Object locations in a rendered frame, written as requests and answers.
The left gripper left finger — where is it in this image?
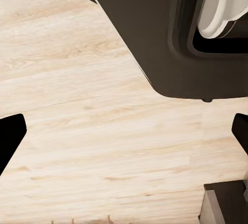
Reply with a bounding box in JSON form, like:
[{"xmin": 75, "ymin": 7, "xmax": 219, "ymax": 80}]
[{"xmin": 0, "ymin": 113, "xmax": 27, "ymax": 175}]

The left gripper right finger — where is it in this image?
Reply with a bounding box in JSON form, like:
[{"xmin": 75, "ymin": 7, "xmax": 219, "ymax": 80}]
[{"xmin": 231, "ymin": 113, "xmax": 248, "ymax": 155}]

